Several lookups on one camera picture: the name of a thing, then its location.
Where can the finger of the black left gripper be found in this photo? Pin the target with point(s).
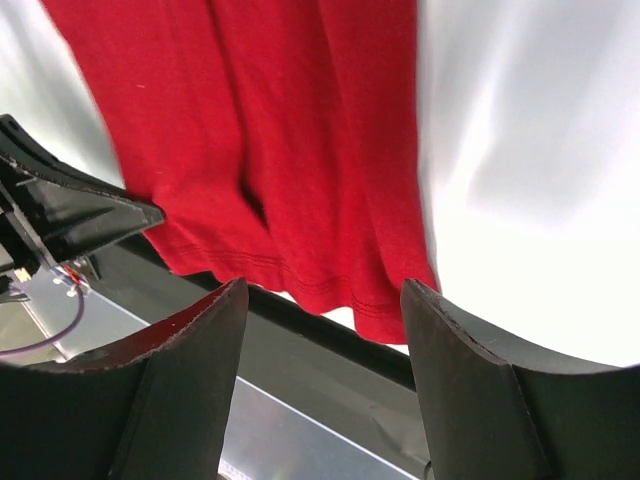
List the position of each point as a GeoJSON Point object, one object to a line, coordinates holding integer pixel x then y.
{"type": "Point", "coordinates": [52, 213]}

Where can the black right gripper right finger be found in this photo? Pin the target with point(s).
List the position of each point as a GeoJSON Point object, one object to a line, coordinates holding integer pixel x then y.
{"type": "Point", "coordinates": [496, 406]}

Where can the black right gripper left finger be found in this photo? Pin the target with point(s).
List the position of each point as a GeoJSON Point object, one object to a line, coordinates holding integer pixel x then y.
{"type": "Point", "coordinates": [153, 405]}

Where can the red t shirt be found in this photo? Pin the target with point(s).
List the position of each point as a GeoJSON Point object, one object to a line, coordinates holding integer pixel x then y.
{"type": "Point", "coordinates": [279, 137]}

